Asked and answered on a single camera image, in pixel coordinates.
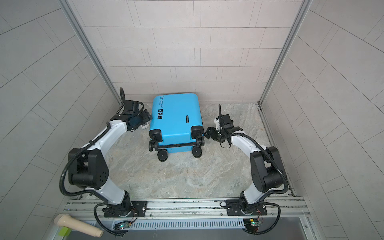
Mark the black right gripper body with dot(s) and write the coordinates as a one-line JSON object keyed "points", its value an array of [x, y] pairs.
{"points": [[217, 135]]}

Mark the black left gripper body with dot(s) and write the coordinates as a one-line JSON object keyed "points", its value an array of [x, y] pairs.
{"points": [[142, 118]]}

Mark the blue suitcase black lining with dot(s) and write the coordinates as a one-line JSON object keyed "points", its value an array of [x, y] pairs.
{"points": [[176, 126]]}

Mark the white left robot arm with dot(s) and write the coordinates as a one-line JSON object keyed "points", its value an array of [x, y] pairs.
{"points": [[87, 172]]}

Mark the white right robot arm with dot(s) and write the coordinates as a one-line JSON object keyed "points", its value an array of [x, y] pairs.
{"points": [[267, 170]]}

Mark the right circuit board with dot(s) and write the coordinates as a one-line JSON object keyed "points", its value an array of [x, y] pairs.
{"points": [[252, 225]]}

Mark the circuit board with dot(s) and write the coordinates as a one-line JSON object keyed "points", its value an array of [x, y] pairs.
{"points": [[252, 225], [125, 225]]}

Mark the left circuit board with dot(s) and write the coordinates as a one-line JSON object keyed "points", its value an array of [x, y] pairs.
{"points": [[125, 225]]}

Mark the green sticky block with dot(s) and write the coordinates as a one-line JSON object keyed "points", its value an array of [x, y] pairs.
{"points": [[64, 232]]}

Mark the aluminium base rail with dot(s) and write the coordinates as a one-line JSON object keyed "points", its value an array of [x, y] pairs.
{"points": [[183, 209]]}

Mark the aluminium corner post left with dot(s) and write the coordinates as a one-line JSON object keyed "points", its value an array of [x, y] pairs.
{"points": [[68, 12]]}

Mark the aluminium corner post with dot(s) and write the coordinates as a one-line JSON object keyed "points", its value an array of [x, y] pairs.
{"points": [[68, 12], [286, 47]]}

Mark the beige handle tool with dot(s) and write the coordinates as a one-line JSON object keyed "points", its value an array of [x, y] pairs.
{"points": [[65, 220]]}

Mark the aluminium corner post right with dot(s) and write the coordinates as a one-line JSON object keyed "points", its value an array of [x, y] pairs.
{"points": [[286, 47]]}

